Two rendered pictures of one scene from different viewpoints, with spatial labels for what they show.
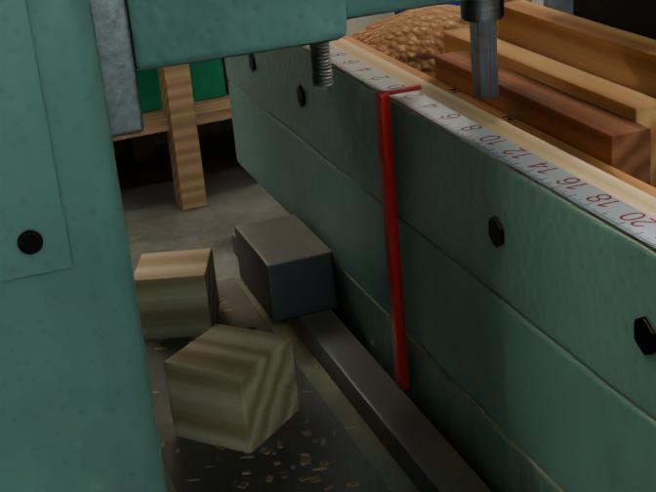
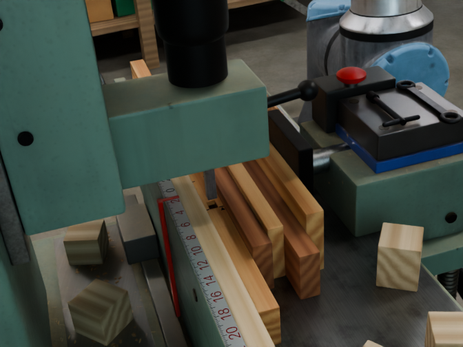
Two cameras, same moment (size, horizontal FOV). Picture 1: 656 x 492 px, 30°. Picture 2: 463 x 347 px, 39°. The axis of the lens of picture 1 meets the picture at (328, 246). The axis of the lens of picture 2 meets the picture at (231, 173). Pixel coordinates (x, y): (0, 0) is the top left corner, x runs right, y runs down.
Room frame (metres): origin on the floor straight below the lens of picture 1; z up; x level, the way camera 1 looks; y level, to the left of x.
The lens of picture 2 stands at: (0.01, -0.12, 1.30)
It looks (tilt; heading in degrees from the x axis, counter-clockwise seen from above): 32 degrees down; 2
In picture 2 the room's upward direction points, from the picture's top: 5 degrees counter-clockwise
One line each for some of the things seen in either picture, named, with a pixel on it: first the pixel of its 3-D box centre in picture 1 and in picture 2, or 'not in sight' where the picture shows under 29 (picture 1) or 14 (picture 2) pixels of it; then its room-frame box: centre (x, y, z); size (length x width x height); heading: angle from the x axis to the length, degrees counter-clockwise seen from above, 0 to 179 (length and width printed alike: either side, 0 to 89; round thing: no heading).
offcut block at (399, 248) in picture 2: not in sight; (399, 256); (0.46, -0.24, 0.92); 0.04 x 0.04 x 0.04; 72
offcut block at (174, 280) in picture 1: (177, 293); (87, 242); (0.65, 0.09, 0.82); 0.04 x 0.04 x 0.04; 88
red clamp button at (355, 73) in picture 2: not in sight; (351, 75); (0.63, -0.22, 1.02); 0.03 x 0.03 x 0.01
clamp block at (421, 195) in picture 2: not in sight; (383, 174); (0.61, -0.26, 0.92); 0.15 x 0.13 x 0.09; 17
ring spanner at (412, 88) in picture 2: not in sight; (426, 100); (0.60, -0.29, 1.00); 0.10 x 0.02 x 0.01; 17
